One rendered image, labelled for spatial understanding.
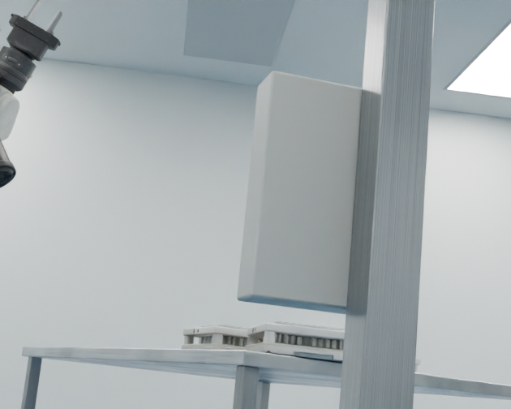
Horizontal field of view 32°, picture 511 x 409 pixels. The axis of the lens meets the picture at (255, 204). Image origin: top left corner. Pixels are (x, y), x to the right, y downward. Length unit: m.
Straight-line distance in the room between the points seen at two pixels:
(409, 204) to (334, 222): 0.09
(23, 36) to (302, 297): 1.31
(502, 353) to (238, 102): 2.47
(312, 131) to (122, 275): 4.84
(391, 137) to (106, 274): 4.91
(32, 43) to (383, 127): 1.28
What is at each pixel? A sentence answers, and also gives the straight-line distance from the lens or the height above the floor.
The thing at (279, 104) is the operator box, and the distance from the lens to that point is 1.00.
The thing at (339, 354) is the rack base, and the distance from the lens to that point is 2.13.
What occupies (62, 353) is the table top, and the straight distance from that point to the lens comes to 3.00.
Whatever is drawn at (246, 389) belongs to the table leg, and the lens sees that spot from 2.06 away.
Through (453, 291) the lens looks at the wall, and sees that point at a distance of 6.12.
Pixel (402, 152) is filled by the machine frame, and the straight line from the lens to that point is 0.97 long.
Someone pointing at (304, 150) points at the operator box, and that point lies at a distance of 0.99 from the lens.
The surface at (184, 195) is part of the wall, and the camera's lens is 5.89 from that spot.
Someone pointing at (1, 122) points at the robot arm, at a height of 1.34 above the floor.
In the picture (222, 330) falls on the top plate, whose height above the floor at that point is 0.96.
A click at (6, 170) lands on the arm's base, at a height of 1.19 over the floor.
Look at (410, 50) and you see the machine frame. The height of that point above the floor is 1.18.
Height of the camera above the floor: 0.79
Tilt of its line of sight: 12 degrees up
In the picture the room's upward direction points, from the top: 6 degrees clockwise
